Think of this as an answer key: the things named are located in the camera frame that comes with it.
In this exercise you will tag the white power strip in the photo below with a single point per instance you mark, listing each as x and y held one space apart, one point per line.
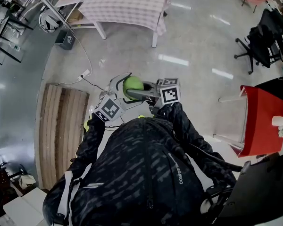
83 74

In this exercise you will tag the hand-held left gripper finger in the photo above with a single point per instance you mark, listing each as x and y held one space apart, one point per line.
118 82
134 103

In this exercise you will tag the white cardboard box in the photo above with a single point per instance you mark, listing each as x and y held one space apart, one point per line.
26 208

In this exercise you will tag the round green vegetable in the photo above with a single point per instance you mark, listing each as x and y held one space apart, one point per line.
133 83

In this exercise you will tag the wooden pallet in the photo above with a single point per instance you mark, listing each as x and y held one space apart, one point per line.
61 131

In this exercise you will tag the person's black patterned jacket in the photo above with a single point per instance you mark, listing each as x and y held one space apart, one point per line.
136 173

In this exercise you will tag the person's right forearm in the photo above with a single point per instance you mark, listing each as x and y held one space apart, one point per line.
184 128

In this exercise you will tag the white round helmet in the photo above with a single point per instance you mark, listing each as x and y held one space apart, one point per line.
48 21

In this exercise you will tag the black frame desk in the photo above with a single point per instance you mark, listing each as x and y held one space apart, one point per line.
4 39

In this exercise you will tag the table with pink checked cloth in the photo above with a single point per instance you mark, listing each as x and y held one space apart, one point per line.
122 8

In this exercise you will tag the grey waste bin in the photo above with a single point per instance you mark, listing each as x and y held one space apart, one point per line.
65 40

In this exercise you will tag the black panel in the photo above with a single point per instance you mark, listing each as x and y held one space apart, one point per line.
261 192

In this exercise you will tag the red cloth covered stand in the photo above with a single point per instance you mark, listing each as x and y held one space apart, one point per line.
264 121

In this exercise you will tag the white bag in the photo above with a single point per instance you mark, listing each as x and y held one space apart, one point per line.
28 180

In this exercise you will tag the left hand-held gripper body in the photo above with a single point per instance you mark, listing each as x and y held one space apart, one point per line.
109 109

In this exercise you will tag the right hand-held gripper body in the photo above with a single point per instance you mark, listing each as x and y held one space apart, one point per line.
170 93

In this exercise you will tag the black office chair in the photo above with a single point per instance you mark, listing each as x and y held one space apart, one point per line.
264 39

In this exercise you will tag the white metal shelf rack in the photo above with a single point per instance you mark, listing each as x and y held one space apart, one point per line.
61 6

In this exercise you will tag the white paper cup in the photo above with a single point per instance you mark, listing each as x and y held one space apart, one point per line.
279 121

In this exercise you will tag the person's left forearm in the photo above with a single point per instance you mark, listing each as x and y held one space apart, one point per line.
92 138

